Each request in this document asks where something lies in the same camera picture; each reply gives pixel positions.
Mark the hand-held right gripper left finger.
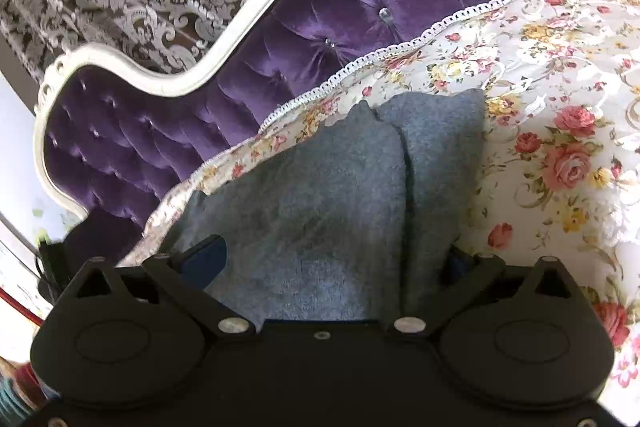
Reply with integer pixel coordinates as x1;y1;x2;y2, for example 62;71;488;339
64;234;257;339

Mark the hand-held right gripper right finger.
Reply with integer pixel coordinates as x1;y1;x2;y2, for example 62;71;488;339
387;246;584;339

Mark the grey argyle knit sweater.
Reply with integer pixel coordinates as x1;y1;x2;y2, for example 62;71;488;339
165;89;488;325

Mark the floral printed blanket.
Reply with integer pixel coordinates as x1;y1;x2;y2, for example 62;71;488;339
117;0;640;390

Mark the red cable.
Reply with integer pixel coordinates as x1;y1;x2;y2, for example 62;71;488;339
0;286;48;324

